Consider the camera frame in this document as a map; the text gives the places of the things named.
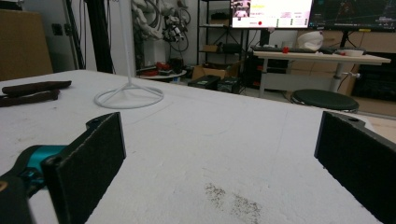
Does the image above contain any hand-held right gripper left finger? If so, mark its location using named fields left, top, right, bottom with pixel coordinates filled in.
left=41, top=111, right=127, bottom=224

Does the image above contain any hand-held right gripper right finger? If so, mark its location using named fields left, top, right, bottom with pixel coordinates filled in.
left=314, top=110, right=396, bottom=224

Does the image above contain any dark brown cloth strip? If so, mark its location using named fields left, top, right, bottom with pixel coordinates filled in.
left=1, top=80, right=73, bottom=96
left=0, top=89, right=61, bottom=108

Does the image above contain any round black stool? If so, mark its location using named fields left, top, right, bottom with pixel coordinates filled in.
left=290, top=89, right=361, bottom=114

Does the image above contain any white bowl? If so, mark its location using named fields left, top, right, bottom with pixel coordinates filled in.
left=337, top=49, right=365, bottom=58

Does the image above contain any light wooden desk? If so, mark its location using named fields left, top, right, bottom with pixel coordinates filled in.
left=252, top=49, right=392, bottom=99

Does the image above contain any large cardboard box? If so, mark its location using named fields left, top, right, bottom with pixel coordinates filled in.
left=0, top=8, right=54, bottom=82

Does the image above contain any round low table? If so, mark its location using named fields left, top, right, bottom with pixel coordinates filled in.
left=137, top=69, right=188, bottom=81

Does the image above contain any white bag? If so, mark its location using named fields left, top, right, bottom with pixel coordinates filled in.
left=296, top=30, right=325, bottom=52

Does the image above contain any black stand pole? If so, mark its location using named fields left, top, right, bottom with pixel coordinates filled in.
left=85, top=0, right=115, bottom=75

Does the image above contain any black keyboard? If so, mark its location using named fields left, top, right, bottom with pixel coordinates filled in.
left=252, top=46, right=319, bottom=54

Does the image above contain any black case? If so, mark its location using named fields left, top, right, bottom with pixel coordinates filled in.
left=187, top=75, right=221, bottom=91
left=217, top=77, right=242, bottom=94

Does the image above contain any dark computer monitor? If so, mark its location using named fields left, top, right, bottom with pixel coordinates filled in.
left=308, top=0, right=396, bottom=33

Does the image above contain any open cardboard box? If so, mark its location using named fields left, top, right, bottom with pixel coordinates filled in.
left=191, top=61, right=241, bottom=81

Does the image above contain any bright computer monitor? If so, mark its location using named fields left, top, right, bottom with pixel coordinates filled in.
left=230, top=0, right=314, bottom=30

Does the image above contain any black metal shelf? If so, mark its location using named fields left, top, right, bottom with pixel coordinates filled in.
left=196, top=0, right=250, bottom=67

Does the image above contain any white metal ring-base stand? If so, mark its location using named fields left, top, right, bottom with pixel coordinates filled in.
left=93, top=0, right=165, bottom=110

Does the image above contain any black wall socket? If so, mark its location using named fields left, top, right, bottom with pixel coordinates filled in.
left=50, top=22, right=64, bottom=36

